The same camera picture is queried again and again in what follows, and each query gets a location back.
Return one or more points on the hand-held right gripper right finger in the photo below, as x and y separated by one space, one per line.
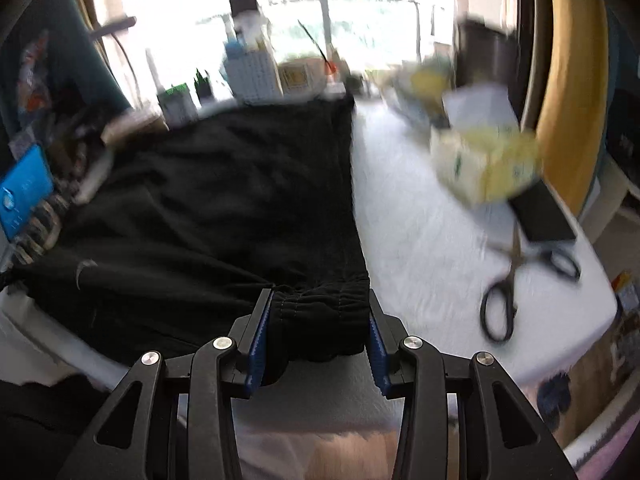
377 355

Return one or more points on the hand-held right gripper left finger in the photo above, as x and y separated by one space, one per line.
260 350

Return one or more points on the black pants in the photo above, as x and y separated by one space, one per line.
200 200

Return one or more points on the white quilted cover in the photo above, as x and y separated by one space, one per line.
425 240

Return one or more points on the black phone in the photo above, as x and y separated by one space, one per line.
542 212

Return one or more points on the yellow tissue box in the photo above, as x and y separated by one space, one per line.
480 160

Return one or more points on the plaid cloth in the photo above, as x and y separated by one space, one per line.
42 225

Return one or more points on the green and white milk carton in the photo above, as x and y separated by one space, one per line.
176 102

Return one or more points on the white paper sheet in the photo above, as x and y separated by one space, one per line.
477 105

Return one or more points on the white perforated basket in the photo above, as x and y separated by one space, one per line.
252 77

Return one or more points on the white cup with yellow print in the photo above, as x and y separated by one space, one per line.
300 77

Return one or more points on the yellow duck toy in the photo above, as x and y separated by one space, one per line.
427 80

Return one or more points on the blue packet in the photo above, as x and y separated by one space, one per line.
25 190

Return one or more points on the dark container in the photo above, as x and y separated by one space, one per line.
482 52

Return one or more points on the yellow wooden window frame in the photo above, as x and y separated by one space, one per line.
570 85

